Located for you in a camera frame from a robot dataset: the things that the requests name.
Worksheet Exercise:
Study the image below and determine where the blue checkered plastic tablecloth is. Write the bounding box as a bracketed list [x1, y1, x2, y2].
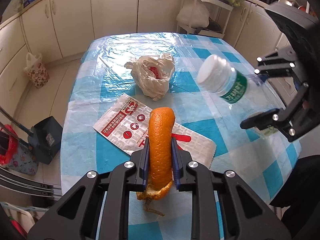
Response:
[60, 31, 303, 240]

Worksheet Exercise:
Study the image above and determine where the clear plastic water bottle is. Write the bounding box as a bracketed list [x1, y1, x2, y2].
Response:
[196, 55, 283, 131]

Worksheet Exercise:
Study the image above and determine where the white bag hanging on cart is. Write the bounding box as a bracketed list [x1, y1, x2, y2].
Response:
[176, 2, 209, 28]

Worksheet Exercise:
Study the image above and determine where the white blue storage shelf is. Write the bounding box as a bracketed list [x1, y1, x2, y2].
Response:
[1, 202, 48, 238]

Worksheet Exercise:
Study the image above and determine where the red white paper bag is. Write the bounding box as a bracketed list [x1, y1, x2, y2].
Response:
[93, 93, 216, 167]

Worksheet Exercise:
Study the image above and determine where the crumpled bag with red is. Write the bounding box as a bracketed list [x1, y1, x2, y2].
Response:
[124, 53, 175, 101]

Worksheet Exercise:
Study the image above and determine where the orange peel with stem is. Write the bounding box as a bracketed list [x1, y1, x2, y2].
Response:
[137, 107, 175, 216]

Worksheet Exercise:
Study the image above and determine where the floral waste basket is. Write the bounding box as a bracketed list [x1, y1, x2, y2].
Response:
[23, 53, 49, 88]

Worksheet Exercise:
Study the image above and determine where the white rolling cart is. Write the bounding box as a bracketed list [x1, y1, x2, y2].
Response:
[176, 0, 233, 38]

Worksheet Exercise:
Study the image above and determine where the red bag floor bin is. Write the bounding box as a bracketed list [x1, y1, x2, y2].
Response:
[1, 124, 39, 176]

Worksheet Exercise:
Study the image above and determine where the dark teal dustpan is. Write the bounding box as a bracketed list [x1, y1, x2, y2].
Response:
[28, 116, 63, 165]

